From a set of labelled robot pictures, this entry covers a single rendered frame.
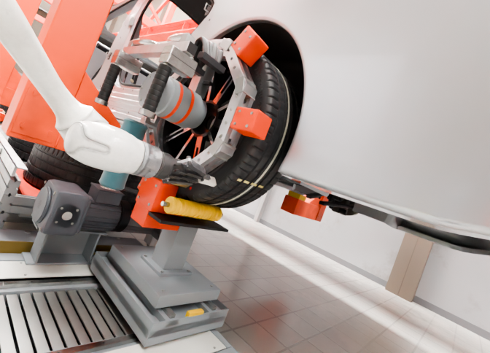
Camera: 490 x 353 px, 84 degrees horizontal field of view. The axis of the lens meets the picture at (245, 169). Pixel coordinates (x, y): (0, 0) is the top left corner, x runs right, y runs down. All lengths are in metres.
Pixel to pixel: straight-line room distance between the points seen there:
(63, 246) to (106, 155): 0.86
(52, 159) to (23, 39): 1.02
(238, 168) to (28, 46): 0.58
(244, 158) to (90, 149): 0.44
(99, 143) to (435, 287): 4.04
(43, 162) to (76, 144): 1.02
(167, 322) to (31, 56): 0.81
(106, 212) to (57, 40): 0.70
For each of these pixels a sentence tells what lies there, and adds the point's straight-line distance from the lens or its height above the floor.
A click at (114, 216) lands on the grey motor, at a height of 0.33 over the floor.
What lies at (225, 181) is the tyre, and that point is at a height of 0.66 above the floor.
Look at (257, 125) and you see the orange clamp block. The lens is 0.80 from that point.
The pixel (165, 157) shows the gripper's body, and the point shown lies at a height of 0.66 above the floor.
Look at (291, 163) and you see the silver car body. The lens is 0.85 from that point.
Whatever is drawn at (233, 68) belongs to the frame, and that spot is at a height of 1.01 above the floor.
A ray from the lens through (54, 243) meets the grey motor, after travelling 1.46.
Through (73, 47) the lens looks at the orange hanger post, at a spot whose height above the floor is 0.92.
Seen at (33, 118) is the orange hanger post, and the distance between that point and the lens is 1.33.
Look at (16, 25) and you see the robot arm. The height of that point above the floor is 0.80.
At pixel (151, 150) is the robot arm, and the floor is 0.67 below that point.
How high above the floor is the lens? 0.69
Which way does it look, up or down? 2 degrees up
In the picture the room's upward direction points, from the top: 21 degrees clockwise
